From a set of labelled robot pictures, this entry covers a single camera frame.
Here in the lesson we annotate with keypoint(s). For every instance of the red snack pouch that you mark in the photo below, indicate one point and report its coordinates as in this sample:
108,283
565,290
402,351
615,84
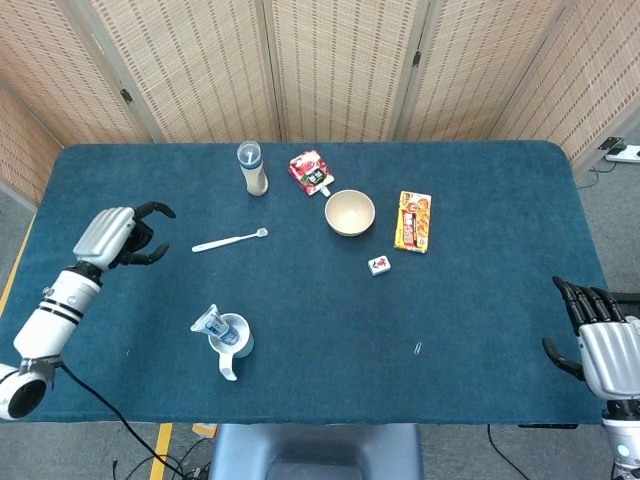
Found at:
310,172

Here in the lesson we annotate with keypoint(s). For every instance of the blue white toothpaste tube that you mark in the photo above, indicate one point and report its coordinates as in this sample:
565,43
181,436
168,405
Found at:
212,322

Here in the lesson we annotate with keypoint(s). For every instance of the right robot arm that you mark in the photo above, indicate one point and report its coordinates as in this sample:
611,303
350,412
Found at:
622,440

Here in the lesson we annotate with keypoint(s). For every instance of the white handled cup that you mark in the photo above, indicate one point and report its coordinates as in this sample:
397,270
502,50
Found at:
226,362

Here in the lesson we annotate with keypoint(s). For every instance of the orange paper scrap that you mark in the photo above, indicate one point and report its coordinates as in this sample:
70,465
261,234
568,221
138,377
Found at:
205,430

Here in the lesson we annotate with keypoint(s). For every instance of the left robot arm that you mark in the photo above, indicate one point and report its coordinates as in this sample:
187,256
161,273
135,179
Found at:
55,315

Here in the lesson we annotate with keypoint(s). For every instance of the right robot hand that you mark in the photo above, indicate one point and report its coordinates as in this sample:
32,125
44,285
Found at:
612,357

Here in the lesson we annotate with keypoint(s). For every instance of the blue tablecloth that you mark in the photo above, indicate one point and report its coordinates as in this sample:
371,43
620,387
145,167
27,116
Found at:
320,310

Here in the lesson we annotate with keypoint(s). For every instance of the white toothbrush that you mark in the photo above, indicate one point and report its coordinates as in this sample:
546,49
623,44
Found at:
225,241

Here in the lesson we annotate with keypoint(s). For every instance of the white power strip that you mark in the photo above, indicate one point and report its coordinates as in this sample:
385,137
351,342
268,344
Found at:
627,154

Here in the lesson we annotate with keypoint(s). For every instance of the dark screen hinge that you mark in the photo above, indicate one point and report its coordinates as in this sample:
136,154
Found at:
416,58
126,96

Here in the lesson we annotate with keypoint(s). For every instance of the beige bowl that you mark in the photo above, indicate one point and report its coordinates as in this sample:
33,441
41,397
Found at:
350,212

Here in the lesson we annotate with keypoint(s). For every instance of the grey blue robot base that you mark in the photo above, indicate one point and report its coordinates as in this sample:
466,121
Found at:
320,450

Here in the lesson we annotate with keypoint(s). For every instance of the yellow orange food box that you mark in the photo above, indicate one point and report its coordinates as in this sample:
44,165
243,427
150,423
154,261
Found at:
412,222

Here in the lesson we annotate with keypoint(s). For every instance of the white mahjong tile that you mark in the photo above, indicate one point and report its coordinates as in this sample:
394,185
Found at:
379,266

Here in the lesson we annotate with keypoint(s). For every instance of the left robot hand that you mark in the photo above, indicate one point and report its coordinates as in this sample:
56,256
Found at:
105,237

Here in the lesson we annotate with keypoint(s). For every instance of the beige bottle with blue cap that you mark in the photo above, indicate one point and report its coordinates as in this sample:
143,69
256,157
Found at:
255,180

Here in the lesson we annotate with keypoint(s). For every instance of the woven folding screen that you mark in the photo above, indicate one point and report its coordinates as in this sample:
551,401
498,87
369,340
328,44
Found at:
340,70

